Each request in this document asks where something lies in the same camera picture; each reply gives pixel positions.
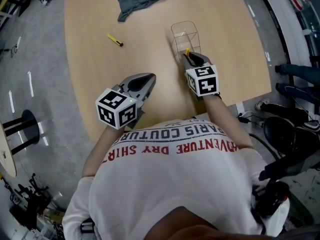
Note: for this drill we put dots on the person's left forearm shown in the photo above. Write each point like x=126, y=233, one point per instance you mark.
x=100, y=154

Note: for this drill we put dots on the round wooden side table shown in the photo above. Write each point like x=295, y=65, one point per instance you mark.
x=6, y=154

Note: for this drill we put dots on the yellow marker pen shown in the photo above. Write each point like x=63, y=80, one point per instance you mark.
x=114, y=39

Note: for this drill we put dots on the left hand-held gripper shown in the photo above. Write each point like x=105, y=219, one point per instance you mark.
x=116, y=110

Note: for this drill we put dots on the black metal stand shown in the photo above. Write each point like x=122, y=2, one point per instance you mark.
x=30, y=201

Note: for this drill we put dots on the black belt-mounted device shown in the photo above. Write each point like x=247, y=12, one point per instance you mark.
x=271, y=199

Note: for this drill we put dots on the person's right forearm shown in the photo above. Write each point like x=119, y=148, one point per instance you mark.
x=225, y=124

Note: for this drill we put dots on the white printed t-shirt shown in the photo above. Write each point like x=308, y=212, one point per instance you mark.
x=170, y=184

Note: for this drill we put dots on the black office chair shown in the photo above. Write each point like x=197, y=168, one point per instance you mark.
x=282, y=136

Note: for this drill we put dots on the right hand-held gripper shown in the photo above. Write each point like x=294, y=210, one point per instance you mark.
x=203, y=81

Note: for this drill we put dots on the white power strip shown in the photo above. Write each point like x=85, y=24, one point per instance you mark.
x=246, y=114

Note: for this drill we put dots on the clear water jug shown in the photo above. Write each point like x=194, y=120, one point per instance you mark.
x=300, y=1

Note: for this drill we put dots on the black round-base stool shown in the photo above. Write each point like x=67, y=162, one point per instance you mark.
x=27, y=126

